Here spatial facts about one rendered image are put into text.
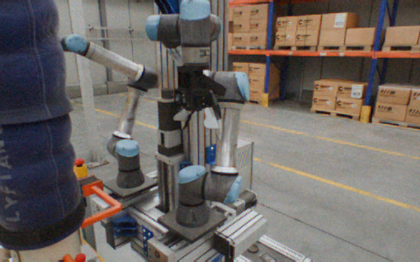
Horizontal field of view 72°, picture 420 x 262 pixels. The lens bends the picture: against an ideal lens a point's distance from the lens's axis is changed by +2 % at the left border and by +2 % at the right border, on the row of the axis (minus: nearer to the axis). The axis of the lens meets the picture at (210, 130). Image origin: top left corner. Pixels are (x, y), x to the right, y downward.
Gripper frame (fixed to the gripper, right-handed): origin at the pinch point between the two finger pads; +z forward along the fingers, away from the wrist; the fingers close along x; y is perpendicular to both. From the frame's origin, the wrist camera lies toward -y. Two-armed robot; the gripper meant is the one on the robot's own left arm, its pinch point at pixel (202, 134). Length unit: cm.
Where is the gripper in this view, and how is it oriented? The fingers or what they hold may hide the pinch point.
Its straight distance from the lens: 83.1
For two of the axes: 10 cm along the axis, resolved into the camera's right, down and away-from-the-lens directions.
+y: -6.8, 2.1, -7.0
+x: 7.3, 2.0, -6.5
